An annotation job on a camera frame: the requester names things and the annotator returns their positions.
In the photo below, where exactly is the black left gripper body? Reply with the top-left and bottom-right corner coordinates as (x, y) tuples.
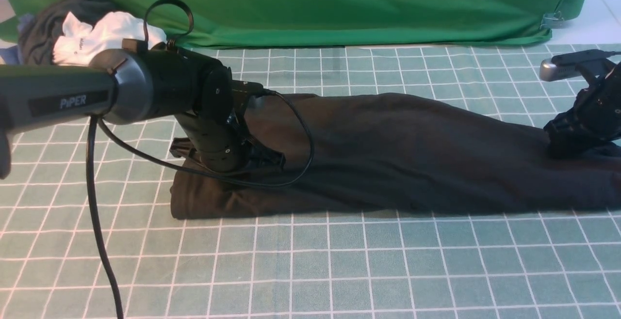
(169, 112), (286, 174)

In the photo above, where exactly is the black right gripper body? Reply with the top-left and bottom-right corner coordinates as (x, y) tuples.
(544, 62), (621, 159)

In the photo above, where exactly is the dark gray long-sleeve top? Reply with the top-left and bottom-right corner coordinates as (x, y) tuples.
(170, 93), (621, 220)

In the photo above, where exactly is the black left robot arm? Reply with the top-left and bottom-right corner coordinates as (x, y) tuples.
(0, 48), (286, 178)

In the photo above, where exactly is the metal binder clip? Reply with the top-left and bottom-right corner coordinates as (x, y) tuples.
(539, 11), (565, 30)

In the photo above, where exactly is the green backdrop cloth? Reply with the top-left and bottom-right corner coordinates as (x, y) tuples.
(8, 0), (584, 48)

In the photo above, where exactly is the teal grid table mat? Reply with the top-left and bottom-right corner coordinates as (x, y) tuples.
(0, 44), (621, 319)

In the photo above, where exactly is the white crumpled garment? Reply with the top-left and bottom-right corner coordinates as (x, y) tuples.
(53, 11), (144, 66)

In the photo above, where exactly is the dark gray crumpled garment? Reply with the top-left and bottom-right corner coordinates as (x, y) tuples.
(17, 0), (121, 65)

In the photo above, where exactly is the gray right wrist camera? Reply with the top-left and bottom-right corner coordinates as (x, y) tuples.
(539, 49), (620, 82)

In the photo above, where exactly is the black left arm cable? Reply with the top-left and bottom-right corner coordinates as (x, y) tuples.
(86, 0), (315, 319)

